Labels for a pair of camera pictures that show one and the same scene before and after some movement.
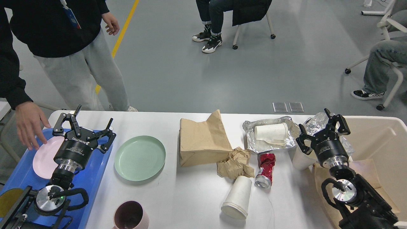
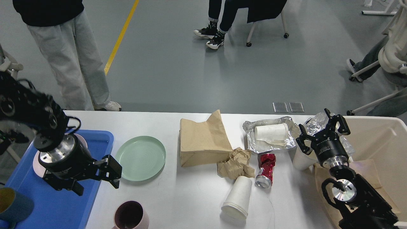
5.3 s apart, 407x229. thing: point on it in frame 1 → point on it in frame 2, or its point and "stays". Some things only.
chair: [244, 11] → [260, 10]
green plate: [140, 158] stays
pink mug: [130, 214] stays
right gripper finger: [343, 129] stays
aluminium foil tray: [257, 145] stays
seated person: [381, 54] → [398, 109]
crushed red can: [267, 161] stays
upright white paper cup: [301, 161] stays
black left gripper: [73, 153] → [70, 159]
